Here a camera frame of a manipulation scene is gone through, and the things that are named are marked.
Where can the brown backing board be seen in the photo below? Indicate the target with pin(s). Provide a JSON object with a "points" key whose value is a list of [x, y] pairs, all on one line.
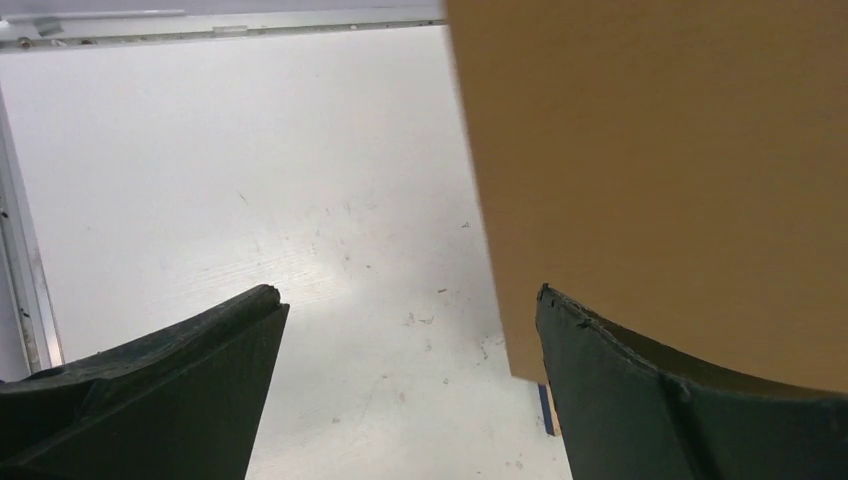
{"points": [[679, 167]]}

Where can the wooden picture frame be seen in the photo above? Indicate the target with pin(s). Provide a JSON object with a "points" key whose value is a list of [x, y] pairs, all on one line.
{"points": [[549, 414]]}

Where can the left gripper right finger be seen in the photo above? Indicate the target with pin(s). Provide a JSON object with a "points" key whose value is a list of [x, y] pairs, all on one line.
{"points": [[630, 407]]}

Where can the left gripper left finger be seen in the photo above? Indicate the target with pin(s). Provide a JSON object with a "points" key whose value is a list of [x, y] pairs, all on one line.
{"points": [[183, 402]]}

